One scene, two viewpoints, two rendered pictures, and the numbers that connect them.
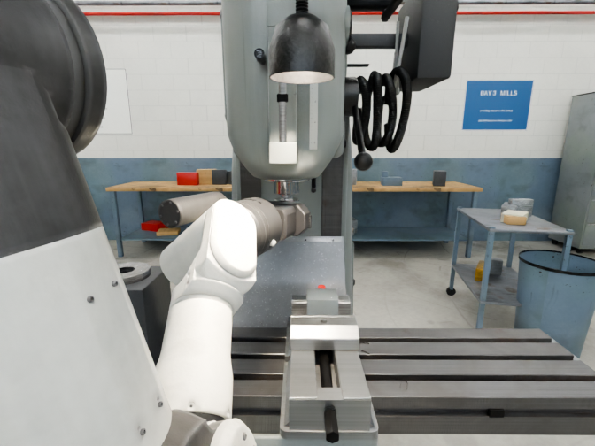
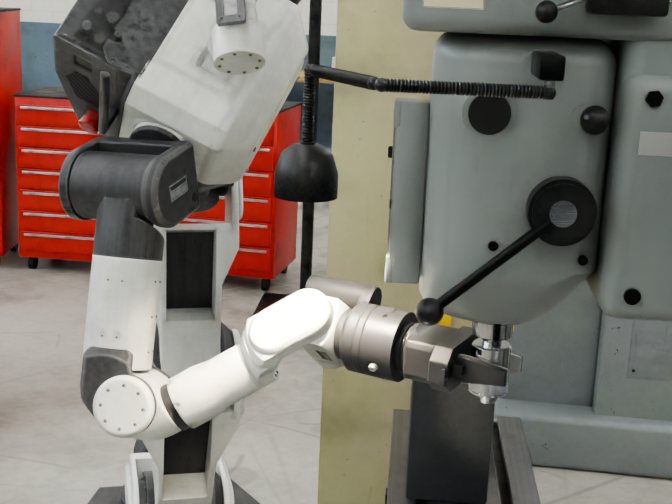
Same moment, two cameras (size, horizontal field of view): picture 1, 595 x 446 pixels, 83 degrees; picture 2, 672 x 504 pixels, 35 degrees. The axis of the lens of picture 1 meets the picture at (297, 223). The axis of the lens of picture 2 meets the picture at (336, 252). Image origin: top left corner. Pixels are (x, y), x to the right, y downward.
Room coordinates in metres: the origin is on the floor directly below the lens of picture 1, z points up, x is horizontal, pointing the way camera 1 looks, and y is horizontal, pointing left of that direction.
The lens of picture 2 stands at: (0.51, -1.20, 1.67)
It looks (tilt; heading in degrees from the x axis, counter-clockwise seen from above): 14 degrees down; 93
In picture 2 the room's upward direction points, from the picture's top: 2 degrees clockwise
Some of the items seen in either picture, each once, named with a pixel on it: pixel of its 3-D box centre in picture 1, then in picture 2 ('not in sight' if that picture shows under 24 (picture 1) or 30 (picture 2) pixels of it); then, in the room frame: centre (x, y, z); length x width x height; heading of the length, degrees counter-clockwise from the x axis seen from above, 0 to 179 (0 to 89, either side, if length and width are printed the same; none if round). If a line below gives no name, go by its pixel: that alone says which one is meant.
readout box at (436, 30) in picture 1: (424, 41); not in sight; (0.92, -0.32, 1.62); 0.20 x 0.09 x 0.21; 0
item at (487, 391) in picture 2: not in sight; (489, 371); (0.62, 0.02, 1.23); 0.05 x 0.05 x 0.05
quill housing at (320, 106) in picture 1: (286, 84); (509, 175); (0.63, 0.02, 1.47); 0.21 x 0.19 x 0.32; 90
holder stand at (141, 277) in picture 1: (104, 318); (448, 410); (0.60, 0.38, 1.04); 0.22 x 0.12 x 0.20; 89
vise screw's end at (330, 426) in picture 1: (331, 426); not in sight; (0.40, -0.05, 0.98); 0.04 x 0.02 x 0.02; 0
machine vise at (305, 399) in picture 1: (322, 341); not in sight; (0.59, -0.05, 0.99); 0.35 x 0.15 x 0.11; 0
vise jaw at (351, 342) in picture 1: (323, 332); not in sight; (0.56, -0.05, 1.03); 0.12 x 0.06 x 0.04; 90
